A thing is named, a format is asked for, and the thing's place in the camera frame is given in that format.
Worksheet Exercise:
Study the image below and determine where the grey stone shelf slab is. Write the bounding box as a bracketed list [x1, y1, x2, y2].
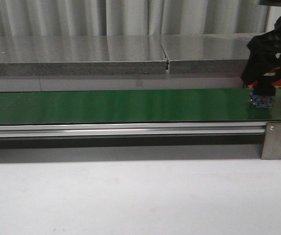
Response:
[0, 36, 167, 76]
[160, 33, 261, 76]

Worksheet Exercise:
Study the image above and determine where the grey pleated curtain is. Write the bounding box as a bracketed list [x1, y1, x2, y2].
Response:
[0, 0, 268, 36]

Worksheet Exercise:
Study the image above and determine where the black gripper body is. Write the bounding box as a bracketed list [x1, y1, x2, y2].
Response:
[246, 4, 281, 79]

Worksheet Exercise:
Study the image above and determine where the aluminium conveyor frame rail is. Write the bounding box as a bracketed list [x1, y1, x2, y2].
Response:
[0, 121, 267, 138]

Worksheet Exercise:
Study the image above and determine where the yellow mushroom push button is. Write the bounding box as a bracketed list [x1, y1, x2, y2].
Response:
[248, 72, 277, 109]

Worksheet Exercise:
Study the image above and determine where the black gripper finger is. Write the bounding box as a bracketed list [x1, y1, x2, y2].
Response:
[241, 57, 265, 85]

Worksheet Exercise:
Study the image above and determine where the grey stone shelf right slab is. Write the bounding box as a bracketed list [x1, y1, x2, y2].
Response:
[160, 33, 261, 76]

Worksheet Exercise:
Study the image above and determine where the green conveyor belt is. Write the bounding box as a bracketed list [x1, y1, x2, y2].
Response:
[0, 88, 281, 125]

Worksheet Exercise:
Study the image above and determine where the steel conveyor support bracket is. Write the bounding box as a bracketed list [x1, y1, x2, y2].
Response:
[261, 121, 281, 160]

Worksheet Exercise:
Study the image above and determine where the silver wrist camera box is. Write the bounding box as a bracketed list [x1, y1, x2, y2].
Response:
[258, 0, 281, 7]

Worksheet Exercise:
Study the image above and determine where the grey stone shelf left slab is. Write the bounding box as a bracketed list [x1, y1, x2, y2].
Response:
[0, 36, 167, 76]

